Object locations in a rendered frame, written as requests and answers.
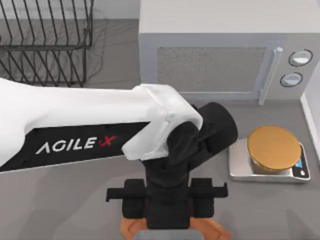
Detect orange plastic object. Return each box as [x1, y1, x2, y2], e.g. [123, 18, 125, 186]
[119, 216, 231, 240]

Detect silver kitchen scale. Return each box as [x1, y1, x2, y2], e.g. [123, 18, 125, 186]
[228, 137, 312, 185]

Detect jar with golden lid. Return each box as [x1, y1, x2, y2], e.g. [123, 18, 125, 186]
[247, 125, 302, 176]

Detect microwave oven door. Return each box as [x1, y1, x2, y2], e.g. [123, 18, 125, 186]
[139, 34, 289, 101]

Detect small microwave knob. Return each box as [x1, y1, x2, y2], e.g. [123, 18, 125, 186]
[279, 71, 304, 88]

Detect large microwave knob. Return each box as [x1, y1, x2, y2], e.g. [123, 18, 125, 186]
[288, 48, 314, 67]

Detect pale microwave oven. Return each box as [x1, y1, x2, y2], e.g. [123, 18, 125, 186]
[138, 0, 320, 106]

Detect pale microwave door handle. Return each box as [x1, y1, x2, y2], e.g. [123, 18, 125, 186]
[258, 46, 284, 106]

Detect black wire dish rack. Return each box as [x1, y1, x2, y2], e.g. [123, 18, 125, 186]
[0, 0, 95, 88]

